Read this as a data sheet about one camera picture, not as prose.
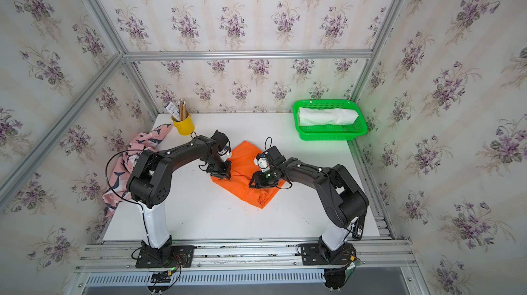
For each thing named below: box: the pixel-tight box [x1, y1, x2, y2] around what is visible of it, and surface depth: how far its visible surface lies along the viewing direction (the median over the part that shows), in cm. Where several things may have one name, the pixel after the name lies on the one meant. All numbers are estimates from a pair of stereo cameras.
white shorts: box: [296, 107, 359, 127], surface depth 113 cm
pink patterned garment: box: [102, 123, 173, 217], surface depth 91 cm
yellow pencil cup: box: [171, 111, 195, 136], surface depth 107 cm
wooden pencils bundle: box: [177, 98, 187, 121], surface depth 106 cm
